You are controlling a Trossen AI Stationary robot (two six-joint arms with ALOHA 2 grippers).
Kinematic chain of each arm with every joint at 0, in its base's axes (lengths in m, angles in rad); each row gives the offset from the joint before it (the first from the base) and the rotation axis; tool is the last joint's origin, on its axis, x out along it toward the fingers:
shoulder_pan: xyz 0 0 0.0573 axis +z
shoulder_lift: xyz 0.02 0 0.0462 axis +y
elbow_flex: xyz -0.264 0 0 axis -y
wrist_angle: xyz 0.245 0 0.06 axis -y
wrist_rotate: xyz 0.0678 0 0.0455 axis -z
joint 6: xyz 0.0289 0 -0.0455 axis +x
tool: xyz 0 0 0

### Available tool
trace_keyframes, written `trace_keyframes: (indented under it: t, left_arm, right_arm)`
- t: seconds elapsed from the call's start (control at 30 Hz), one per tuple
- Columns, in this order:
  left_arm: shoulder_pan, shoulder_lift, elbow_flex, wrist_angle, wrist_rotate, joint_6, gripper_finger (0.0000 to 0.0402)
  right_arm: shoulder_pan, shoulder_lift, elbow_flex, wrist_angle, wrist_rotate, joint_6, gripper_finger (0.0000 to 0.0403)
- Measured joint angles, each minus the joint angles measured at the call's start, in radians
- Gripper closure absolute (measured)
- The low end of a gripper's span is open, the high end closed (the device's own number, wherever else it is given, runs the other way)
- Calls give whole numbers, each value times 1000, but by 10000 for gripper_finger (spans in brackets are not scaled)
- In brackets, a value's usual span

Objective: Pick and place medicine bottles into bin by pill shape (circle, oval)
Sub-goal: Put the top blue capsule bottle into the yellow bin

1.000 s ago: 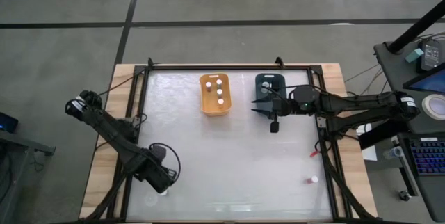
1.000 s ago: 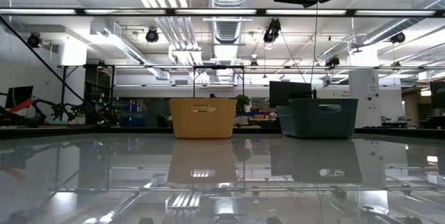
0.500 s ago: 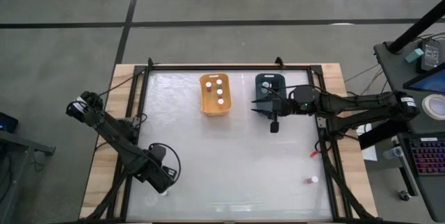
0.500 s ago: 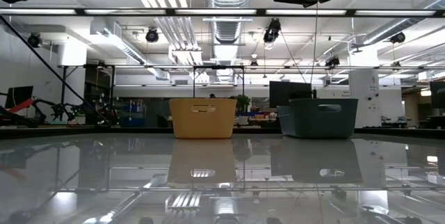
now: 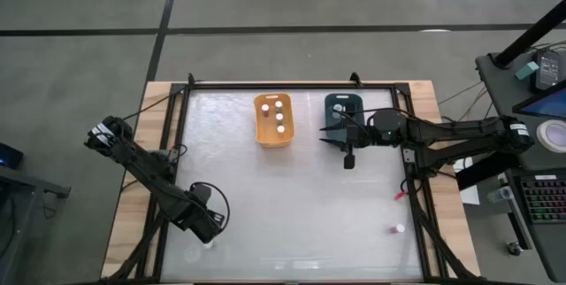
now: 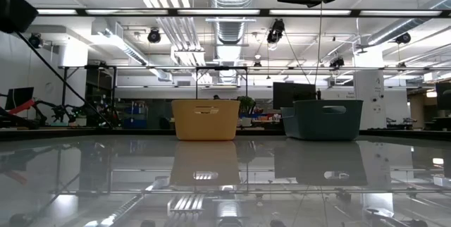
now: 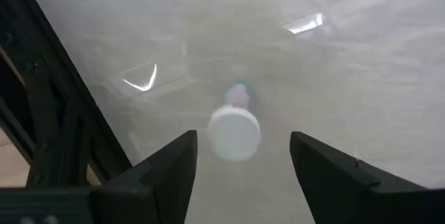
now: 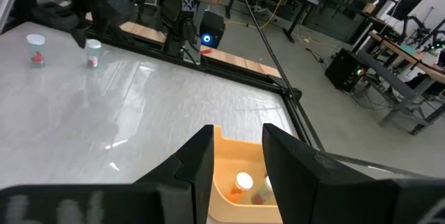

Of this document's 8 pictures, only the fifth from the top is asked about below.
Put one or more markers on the small teal box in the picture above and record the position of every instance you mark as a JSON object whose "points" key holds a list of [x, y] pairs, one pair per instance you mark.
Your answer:
{"points": [[526, 70]]}

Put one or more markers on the teal pill bottle white cap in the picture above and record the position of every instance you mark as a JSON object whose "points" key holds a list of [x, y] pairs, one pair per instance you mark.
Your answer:
{"points": [[338, 109]]}

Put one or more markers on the amber pill bottle white cap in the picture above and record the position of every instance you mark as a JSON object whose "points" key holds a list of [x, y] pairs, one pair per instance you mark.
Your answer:
{"points": [[280, 129]]}

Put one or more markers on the dark grey keyboard desk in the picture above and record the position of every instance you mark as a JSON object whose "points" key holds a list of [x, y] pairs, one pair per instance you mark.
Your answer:
{"points": [[548, 249]]}

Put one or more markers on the small black clamp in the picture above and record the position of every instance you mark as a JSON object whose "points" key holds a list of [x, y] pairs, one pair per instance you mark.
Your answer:
{"points": [[355, 79], [191, 78]]}

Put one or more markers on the black support beam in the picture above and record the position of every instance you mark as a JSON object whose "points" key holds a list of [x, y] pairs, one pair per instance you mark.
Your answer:
{"points": [[482, 171]]}

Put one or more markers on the black aluminium table frame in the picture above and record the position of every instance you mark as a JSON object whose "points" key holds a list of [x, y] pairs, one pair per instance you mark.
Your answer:
{"points": [[287, 86]]}

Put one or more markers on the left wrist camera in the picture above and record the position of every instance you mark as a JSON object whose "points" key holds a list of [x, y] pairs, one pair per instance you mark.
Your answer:
{"points": [[201, 192]]}

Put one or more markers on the black metal cart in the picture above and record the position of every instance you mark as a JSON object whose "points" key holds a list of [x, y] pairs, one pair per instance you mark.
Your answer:
{"points": [[22, 214]]}

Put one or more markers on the flat screen with blue picture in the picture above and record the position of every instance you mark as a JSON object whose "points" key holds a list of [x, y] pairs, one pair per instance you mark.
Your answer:
{"points": [[548, 105]]}

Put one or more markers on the grey side desk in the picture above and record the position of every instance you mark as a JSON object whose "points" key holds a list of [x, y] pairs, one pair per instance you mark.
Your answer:
{"points": [[499, 99]]}

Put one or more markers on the clear plastic tube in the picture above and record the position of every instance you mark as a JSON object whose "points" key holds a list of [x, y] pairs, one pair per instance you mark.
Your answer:
{"points": [[502, 194]]}

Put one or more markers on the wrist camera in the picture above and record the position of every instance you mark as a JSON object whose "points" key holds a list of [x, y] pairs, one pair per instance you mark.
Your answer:
{"points": [[349, 161], [201, 192]]}

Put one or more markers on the white paper sheet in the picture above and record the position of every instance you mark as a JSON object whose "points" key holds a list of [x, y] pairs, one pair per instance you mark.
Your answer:
{"points": [[468, 194]]}

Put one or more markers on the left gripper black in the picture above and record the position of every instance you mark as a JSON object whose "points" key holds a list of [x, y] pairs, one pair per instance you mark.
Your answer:
{"points": [[199, 218]]}

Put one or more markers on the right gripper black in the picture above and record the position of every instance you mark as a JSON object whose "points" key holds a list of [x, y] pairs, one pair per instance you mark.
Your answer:
{"points": [[358, 135]]}

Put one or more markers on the black electronic device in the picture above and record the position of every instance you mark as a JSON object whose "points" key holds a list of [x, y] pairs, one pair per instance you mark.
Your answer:
{"points": [[548, 70]]}

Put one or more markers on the dark teal plastic bin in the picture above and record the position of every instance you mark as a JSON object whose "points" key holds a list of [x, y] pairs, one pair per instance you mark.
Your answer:
{"points": [[351, 103]]}

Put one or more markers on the black backlit keyboard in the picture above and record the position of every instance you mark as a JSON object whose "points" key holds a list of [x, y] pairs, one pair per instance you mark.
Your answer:
{"points": [[546, 198]]}

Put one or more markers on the thick black pole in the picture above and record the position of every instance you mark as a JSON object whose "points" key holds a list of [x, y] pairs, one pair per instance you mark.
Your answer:
{"points": [[530, 37]]}

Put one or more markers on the black device with blue light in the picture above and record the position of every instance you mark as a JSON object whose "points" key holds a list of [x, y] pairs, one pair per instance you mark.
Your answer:
{"points": [[9, 156]]}

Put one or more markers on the white tape roll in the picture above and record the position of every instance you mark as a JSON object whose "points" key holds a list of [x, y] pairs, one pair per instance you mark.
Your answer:
{"points": [[541, 136]]}

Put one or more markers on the yellow plastic bin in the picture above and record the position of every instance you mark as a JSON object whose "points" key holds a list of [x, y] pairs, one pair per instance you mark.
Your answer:
{"points": [[267, 136]]}

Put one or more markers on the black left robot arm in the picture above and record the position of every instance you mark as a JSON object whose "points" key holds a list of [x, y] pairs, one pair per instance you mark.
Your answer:
{"points": [[141, 165]]}

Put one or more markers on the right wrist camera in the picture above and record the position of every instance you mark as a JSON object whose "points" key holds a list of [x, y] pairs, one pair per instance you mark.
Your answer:
{"points": [[349, 161]]}

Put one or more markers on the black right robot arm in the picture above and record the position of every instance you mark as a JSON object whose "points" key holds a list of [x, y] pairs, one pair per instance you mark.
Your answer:
{"points": [[464, 132]]}

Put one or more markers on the red pill bottle white cap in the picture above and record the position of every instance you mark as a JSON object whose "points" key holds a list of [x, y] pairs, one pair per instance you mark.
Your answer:
{"points": [[397, 228]]}

